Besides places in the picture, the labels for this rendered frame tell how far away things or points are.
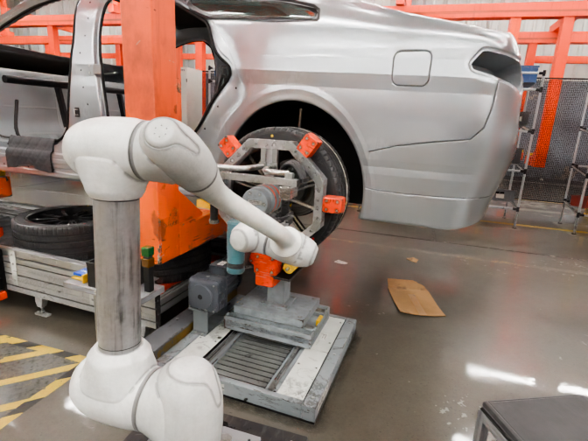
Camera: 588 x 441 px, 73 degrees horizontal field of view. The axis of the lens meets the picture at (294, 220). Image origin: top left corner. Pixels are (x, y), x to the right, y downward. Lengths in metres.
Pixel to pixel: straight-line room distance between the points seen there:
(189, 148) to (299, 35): 1.39
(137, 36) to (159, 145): 1.15
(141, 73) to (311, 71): 0.79
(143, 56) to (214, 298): 1.16
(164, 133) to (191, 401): 0.59
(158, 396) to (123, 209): 0.44
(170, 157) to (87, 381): 0.59
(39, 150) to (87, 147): 2.32
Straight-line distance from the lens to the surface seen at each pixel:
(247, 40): 2.25
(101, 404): 1.15
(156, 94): 1.88
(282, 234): 1.18
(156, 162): 0.85
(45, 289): 2.76
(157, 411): 1.07
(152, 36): 1.90
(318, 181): 1.81
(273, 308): 2.21
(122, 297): 1.03
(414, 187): 2.00
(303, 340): 2.12
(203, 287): 2.09
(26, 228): 2.93
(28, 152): 3.33
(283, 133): 1.94
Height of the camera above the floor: 1.22
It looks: 14 degrees down
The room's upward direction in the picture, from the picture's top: 3 degrees clockwise
